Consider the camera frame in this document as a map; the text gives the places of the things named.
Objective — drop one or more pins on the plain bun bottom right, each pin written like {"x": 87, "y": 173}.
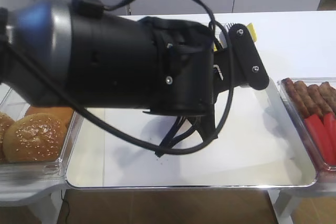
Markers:
{"x": 63, "y": 113}

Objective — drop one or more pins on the red tomato slice right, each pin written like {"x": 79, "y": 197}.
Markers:
{"x": 329, "y": 124}

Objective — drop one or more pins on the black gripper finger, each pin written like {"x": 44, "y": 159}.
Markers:
{"x": 251, "y": 70}

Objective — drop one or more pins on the red tomato slice left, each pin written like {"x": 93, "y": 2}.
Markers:
{"x": 321, "y": 138}

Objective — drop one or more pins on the white paper sheet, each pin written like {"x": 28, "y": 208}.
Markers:
{"x": 251, "y": 149}

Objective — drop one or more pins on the sesame bun top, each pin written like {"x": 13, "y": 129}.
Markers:
{"x": 34, "y": 138}

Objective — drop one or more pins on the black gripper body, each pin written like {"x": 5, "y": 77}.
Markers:
{"x": 181, "y": 75}

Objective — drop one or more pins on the sesame bun at edge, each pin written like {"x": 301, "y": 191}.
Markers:
{"x": 5, "y": 122}

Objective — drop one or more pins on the clear bin with buns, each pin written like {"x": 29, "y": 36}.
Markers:
{"x": 15, "y": 106}

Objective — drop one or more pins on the brown meat patty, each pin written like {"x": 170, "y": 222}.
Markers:
{"x": 315, "y": 95}
{"x": 295, "y": 97}
{"x": 328, "y": 93}
{"x": 310, "y": 106}

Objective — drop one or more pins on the yellow cheese slice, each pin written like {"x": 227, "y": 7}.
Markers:
{"x": 252, "y": 31}

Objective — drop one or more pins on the clear bin with patties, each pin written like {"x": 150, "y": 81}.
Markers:
{"x": 302, "y": 130}

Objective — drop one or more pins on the red tomato slice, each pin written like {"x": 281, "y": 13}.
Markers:
{"x": 321, "y": 138}
{"x": 329, "y": 124}

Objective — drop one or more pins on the silver metal tray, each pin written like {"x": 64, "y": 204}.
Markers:
{"x": 86, "y": 166}

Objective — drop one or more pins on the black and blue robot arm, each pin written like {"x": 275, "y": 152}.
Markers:
{"x": 90, "y": 55}

